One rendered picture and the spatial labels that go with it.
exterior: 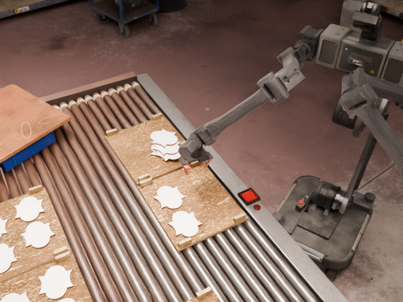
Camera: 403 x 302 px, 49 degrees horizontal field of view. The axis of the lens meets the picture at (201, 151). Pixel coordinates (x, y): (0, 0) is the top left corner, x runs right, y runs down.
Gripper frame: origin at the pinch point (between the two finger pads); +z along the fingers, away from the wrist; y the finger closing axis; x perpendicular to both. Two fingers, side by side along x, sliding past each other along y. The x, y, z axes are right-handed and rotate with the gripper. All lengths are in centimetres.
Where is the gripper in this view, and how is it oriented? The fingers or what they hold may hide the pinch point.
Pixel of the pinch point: (196, 169)
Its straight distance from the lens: 203.2
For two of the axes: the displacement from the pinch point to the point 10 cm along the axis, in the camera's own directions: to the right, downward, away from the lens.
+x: -5.1, -5.6, 6.5
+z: -0.1, 7.6, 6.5
